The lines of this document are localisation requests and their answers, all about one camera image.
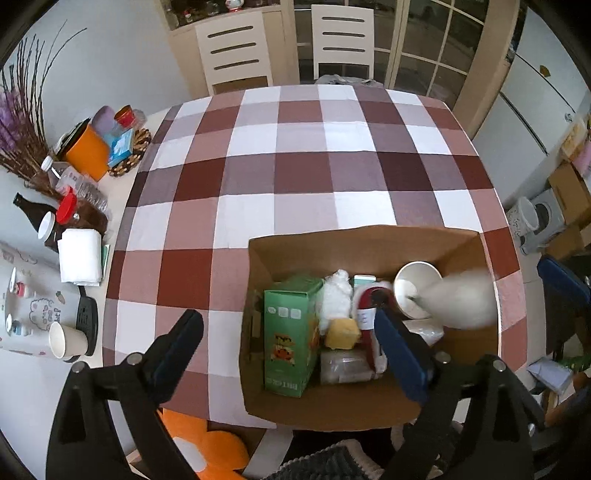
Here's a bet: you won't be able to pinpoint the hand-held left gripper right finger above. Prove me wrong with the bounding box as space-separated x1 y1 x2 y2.
373 308 548 480

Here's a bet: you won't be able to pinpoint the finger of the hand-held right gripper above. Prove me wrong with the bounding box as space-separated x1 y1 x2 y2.
536 255 591 319

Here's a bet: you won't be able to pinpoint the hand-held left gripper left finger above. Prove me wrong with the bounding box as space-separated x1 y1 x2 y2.
46 308 205 480

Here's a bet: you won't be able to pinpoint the clear plastic container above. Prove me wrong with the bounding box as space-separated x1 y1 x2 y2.
320 348 384 386

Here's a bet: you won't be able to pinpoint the yellow sponge cube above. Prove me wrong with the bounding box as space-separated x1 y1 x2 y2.
324 318 362 350

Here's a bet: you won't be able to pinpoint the white cat plush red dress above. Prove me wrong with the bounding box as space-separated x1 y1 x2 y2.
353 285 398 374

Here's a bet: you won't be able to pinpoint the bag of white cotton pads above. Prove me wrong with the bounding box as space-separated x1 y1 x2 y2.
418 270 498 329

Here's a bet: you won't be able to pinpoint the green toy bricks box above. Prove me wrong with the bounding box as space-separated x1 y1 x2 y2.
263 273 325 398

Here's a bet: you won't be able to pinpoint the brown cardboard box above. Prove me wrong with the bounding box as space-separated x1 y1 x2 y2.
241 224 502 432

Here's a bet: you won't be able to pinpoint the patterned waste bin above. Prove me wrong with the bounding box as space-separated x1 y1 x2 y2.
507 197 541 238

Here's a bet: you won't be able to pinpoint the white paper bowl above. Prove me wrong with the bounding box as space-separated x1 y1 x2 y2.
393 261 444 320

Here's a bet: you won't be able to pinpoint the grey plastic stool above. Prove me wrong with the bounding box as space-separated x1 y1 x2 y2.
519 188 568 256

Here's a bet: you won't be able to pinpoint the brown cardboard cartons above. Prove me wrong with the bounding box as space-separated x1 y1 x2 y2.
545 161 591 261

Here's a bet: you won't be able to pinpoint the white fluffy plush toy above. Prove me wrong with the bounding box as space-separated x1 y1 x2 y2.
321 269 355 333

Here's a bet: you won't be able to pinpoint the pale blue packet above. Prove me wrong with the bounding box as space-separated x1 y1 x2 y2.
527 357 575 393

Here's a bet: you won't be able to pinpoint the orange flower cushion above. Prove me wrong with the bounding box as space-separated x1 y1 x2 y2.
157 408 252 475

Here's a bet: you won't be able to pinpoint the white paper cup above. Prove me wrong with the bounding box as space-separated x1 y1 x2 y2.
48 322 89 361

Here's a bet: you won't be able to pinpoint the dark knitted cushion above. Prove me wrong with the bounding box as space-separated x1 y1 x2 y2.
284 438 384 480

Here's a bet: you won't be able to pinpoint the white paper roll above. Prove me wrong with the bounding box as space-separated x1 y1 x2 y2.
58 227 105 287

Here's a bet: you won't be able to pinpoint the white printed mat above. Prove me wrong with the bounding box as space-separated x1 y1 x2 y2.
0 240 88 358

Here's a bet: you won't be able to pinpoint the jar with red lid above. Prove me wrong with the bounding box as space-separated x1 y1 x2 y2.
56 191 112 236

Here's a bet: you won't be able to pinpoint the white refrigerator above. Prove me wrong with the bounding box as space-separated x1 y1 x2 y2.
471 9 591 210

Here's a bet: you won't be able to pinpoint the small pink capped bottle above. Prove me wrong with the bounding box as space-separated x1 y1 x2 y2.
10 268 35 298

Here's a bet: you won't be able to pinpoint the dark jar white lid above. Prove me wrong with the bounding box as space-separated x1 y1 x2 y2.
38 212 63 252

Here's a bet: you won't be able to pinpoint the clear plastic water bottle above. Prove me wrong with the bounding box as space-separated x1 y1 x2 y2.
41 156 109 213

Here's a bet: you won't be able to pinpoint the dark glass bottle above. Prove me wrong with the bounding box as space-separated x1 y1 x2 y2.
12 193 58 236

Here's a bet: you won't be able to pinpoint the woven round trivet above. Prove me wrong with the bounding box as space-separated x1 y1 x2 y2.
108 127 152 177

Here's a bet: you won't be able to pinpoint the blue tissue packet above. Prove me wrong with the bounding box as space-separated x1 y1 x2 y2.
107 130 136 167

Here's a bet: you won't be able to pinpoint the orange canister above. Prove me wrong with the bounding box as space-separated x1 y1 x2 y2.
62 122 112 182

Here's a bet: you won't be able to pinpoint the glass paned partition door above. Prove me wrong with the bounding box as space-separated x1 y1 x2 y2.
291 0 518 139

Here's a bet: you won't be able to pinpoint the red tin can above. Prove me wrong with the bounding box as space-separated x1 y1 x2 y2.
114 105 146 130

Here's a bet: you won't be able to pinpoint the purple cup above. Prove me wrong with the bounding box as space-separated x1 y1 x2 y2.
91 105 117 134

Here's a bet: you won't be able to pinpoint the dried purple branch bouquet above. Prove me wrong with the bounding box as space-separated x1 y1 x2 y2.
0 21 88 199

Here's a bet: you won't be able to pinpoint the grey cloth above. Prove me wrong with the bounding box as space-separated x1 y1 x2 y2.
316 74 384 88

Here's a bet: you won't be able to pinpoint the beige display cabinet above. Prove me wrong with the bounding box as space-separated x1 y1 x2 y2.
159 0 296 95

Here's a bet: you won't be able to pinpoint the white slatted chair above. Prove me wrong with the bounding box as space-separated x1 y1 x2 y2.
310 4 375 84
195 11 274 96

